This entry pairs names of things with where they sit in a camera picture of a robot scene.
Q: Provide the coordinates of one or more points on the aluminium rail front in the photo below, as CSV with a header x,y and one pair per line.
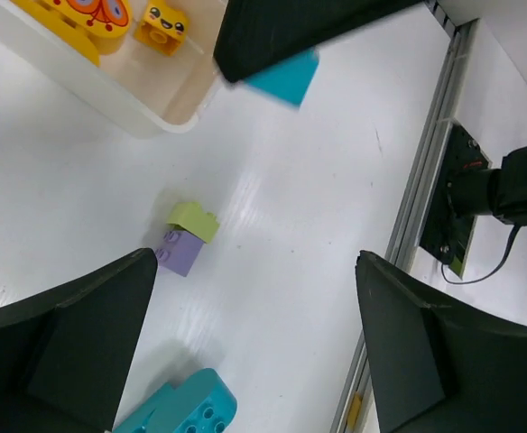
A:
x,y
414,208

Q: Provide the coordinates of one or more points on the green lego beside purple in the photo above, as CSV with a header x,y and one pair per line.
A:
x,y
191,217

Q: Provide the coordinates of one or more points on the large white divided container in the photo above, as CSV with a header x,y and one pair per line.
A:
x,y
139,89

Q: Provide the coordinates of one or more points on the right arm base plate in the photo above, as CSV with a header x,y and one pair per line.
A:
x,y
457,199

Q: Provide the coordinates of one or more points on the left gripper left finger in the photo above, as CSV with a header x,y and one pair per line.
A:
x,y
65,353

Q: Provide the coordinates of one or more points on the yellow lego in container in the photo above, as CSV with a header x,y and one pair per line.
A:
x,y
70,25

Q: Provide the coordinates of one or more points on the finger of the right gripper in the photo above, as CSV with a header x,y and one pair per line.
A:
x,y
257,34

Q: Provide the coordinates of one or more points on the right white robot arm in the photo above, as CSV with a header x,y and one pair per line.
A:
x,y
506,190

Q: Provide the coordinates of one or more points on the teal lego brick stack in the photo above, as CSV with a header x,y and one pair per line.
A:
x,y
202,403

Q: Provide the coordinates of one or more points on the yellow square lego brick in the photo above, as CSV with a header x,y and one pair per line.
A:
x,y
162,28

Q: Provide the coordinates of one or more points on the small purple lego brick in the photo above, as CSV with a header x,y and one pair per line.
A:
x,y
178,251

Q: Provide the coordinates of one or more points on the butterfly printed yellow lego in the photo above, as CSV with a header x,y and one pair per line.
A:
x,y
108,21

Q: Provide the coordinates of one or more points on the teal lego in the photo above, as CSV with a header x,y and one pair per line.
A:
x,y
289,80

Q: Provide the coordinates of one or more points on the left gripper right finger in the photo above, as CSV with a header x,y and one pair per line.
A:
x,y
438,364

